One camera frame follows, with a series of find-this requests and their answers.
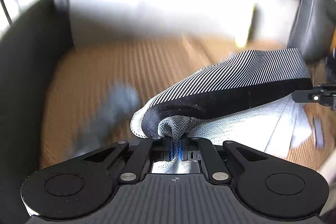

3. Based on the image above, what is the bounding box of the woven bamboo seat mat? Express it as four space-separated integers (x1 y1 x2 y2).
40 36 335 170

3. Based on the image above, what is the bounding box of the dark leather cushion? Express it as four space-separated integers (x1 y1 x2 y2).
288 0 335 63

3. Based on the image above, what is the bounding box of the dark grey knit garment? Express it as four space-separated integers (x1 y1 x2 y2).
68 82 141 159

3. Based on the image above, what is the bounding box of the light grey herringbone shirt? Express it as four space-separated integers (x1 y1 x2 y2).
130 48 312 173

